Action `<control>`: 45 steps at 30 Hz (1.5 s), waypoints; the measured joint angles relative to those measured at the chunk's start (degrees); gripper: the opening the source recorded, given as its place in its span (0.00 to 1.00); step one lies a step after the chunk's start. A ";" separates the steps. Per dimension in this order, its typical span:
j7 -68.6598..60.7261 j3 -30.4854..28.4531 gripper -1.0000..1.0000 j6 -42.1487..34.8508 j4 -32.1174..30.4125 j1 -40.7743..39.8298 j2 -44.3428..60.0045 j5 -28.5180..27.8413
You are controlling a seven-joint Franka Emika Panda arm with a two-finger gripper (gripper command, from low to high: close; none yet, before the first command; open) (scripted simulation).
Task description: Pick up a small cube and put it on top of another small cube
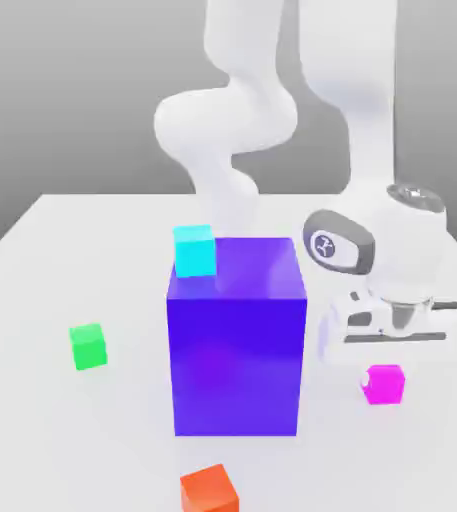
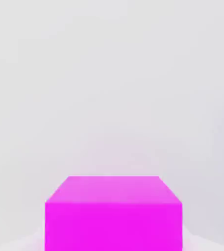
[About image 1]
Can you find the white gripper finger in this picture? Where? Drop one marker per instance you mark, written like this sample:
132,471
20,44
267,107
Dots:
365,380

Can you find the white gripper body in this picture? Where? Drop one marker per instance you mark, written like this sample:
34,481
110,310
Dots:
388,350

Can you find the small magenta cube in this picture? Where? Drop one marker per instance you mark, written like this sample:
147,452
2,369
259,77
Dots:
386,384

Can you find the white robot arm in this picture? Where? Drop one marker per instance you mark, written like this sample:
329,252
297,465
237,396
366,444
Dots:
228,120

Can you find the small orange cube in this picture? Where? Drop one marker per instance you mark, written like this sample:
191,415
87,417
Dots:
208,490

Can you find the small cyan cube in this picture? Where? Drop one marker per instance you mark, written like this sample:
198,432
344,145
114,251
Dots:
195,252

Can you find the small green cube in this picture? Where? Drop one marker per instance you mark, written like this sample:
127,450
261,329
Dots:
88,347

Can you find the large purple box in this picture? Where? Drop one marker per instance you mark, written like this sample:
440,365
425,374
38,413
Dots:
236,360

